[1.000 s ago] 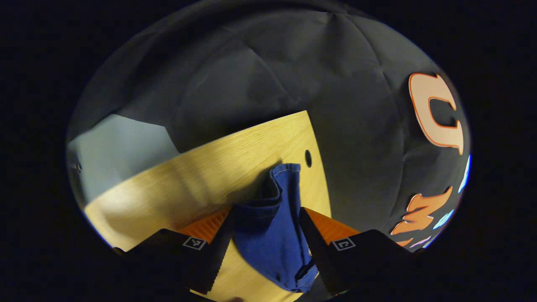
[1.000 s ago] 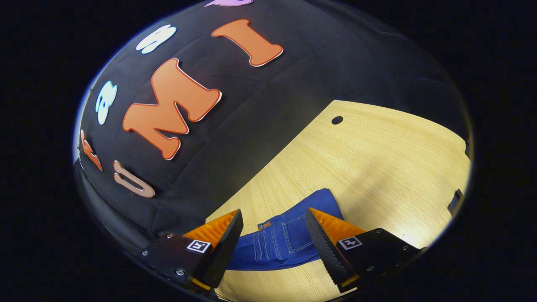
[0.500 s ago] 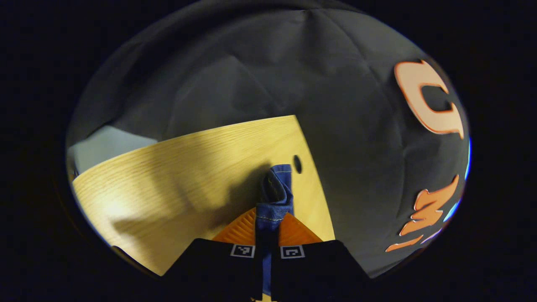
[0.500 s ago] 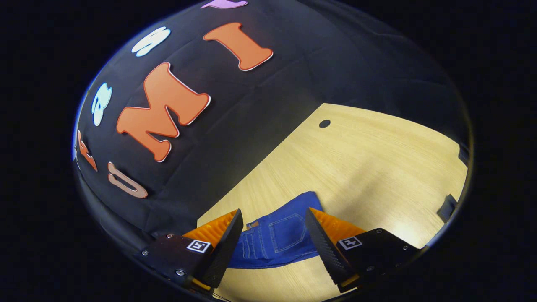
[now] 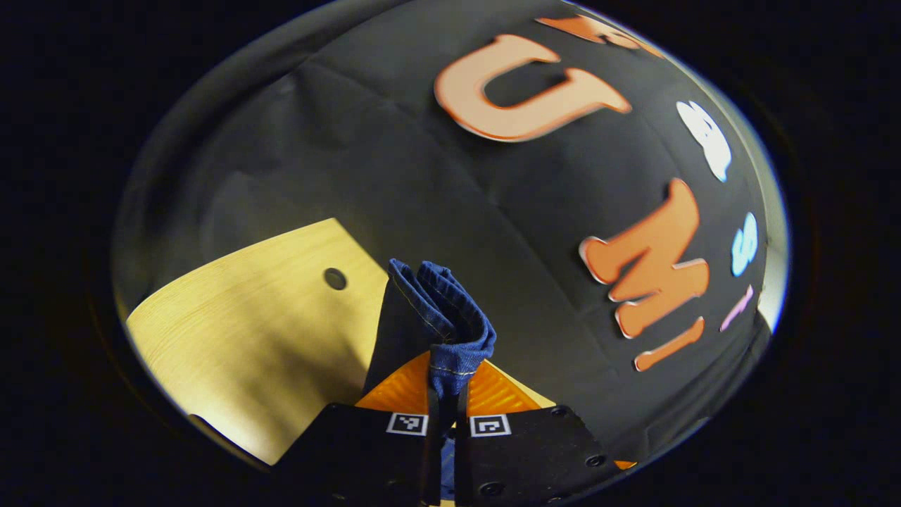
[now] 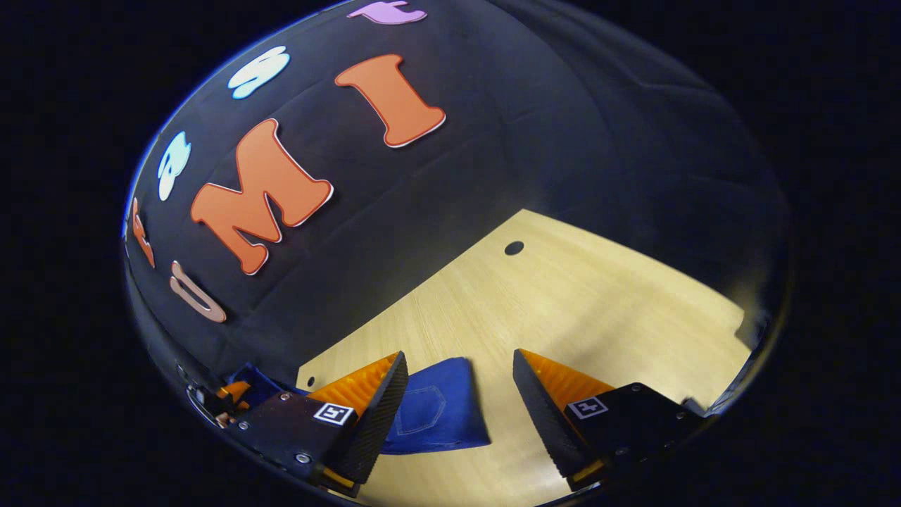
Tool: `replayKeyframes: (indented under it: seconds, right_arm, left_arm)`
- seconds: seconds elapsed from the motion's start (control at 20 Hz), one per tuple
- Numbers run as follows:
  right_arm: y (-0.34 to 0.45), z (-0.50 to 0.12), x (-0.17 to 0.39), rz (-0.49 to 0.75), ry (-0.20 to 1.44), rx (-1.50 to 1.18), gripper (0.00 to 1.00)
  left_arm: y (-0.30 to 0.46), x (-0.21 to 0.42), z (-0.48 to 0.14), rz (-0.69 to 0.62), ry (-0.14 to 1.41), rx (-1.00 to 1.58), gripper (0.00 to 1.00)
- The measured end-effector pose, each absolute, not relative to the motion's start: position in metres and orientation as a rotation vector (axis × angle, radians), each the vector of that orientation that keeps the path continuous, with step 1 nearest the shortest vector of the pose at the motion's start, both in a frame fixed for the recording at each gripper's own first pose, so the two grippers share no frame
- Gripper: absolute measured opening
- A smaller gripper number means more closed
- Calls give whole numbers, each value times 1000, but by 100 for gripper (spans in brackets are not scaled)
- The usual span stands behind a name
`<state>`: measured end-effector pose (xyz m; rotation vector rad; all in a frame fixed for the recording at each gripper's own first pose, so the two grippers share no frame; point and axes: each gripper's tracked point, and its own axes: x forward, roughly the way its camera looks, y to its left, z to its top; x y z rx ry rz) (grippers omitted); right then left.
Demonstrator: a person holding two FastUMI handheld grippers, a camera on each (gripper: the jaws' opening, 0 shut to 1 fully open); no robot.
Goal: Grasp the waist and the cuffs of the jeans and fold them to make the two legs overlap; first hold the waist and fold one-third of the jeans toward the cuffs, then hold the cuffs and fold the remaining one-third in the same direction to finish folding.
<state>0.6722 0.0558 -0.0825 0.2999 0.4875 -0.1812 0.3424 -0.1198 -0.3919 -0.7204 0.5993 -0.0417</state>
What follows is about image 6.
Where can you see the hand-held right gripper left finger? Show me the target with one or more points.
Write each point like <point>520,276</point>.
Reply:
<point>376,422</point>

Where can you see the black backdrop cloth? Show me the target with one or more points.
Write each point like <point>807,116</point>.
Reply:
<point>528,155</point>

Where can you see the blue denim jeans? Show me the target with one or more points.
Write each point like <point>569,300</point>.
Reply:
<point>440,408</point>

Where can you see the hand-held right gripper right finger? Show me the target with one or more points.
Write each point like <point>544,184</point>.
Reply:
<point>542,415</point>

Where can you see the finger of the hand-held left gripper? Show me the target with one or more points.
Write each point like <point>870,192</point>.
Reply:
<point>236,391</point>

